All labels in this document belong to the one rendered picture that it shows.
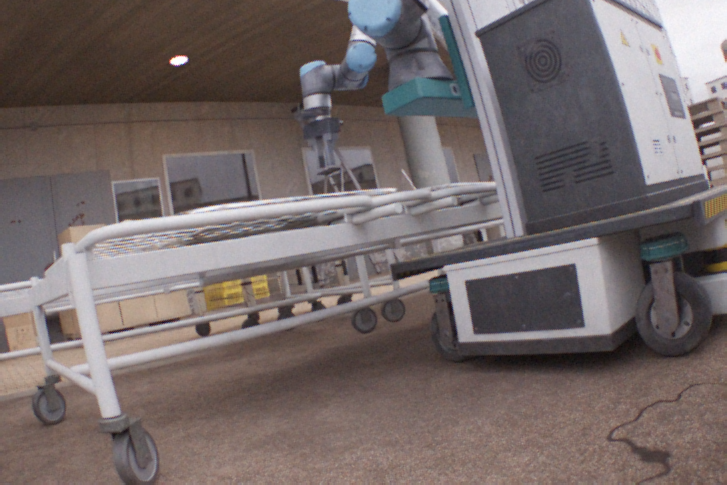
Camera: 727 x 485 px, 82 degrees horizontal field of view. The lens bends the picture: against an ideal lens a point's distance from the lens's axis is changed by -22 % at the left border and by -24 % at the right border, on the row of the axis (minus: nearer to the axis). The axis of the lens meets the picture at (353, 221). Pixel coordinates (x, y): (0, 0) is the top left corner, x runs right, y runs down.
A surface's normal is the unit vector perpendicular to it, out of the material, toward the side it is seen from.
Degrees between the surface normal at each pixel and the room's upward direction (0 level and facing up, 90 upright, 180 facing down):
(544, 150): 90
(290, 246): 90
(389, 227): 90
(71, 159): 90
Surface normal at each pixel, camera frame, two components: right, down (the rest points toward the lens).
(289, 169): 0.65, -0.18
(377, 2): -0.49, 0.08
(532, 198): -0.80, 0.13
